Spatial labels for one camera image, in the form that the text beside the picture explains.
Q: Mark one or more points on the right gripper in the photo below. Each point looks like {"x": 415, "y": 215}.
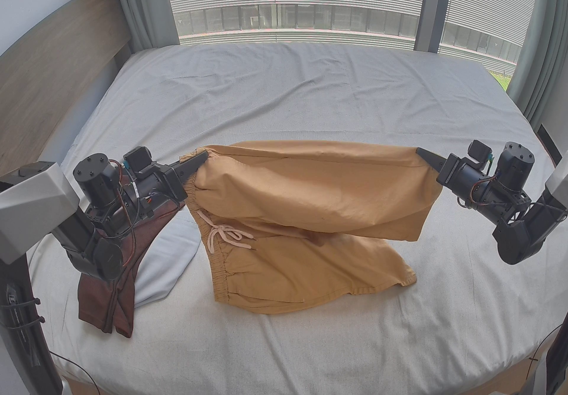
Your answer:
{"x": 461, "y": 178}

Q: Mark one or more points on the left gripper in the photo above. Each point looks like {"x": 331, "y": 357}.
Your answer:
{"x": 166, "y": 184}

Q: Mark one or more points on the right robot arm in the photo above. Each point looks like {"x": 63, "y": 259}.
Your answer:
{"x": 514, "y": 171}

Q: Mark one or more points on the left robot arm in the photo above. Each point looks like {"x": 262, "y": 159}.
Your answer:
{"x": 31, "y": 202}

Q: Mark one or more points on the bed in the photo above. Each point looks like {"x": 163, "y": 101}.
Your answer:
{"x": 310, "y": 91}

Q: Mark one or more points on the pale grey garment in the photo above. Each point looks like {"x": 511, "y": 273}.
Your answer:
{"x": 164, "y": 260}

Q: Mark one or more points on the brown garment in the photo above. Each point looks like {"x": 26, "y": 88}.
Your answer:
{"x": 106, "y": 304}

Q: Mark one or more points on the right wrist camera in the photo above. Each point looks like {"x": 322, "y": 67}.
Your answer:
{"x": 480, "y": 151}

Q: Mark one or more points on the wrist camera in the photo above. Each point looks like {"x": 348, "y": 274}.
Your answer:
{"x": 137, "y": 160}
{"x": 480, "y": 151}

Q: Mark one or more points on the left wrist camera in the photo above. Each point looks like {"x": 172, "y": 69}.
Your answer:
{"x": 137, "y": 160}

